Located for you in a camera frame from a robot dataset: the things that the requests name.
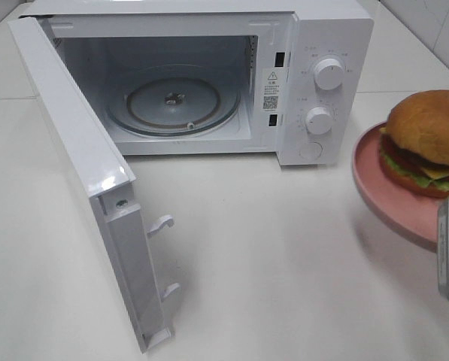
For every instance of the white timer knob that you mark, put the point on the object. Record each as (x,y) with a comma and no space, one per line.
(318,121)

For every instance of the upper white power knob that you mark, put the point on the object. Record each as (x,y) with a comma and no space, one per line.
(328,73)

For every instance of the pink round plate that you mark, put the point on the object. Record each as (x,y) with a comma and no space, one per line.
(413,217)

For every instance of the burger with lettuce and cheese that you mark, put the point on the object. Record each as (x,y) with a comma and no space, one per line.
(414,144)

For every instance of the warning label with QR code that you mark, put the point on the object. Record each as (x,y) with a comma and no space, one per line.
(271,89)

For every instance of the round door release button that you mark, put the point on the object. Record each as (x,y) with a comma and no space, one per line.
(311,151)

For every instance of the glass microwave turntable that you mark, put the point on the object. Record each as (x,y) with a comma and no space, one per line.
(173,100)

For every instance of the white microwave oven body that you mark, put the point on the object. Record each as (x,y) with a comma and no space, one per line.
(101,40)

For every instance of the white microwave door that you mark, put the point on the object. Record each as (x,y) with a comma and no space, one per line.
(101,179)

